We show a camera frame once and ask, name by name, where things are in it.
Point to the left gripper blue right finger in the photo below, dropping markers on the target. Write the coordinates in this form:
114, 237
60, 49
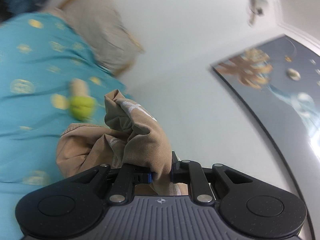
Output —
196, 177

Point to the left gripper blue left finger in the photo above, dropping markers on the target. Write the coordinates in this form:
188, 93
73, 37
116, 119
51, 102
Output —
125, 180

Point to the tan t-shirt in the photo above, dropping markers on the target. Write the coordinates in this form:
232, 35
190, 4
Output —
131, 136

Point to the green and cream plush toy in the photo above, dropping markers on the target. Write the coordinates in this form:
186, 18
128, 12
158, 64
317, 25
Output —
81, 104

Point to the teal patterned bed sheet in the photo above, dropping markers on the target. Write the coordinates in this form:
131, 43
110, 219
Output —
40, 56

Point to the grey pillow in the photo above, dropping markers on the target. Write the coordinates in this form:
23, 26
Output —
100, 25

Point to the wall power socket with cable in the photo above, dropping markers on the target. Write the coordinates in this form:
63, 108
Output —
257, 8

